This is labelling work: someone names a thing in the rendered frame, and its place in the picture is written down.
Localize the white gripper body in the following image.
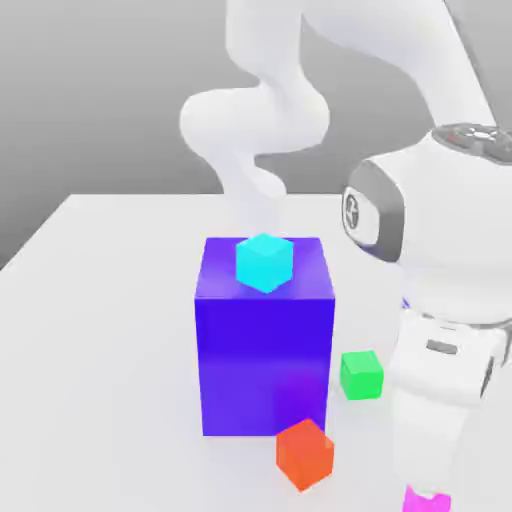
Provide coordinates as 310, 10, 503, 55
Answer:
388, 311, 508, 405

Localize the small magenta cube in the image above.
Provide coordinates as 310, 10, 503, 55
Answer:
401, 483, 453, 512

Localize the small green cube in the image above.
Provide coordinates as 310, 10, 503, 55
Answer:
339, 349, 385, 401

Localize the small red cube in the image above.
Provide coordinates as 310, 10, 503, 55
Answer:
275, 417, 335, 493

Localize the small cyan cube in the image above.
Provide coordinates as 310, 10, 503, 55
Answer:
234, 232, 295, 294

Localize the large blue box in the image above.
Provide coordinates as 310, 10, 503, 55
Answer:
193, 236, 336, 438

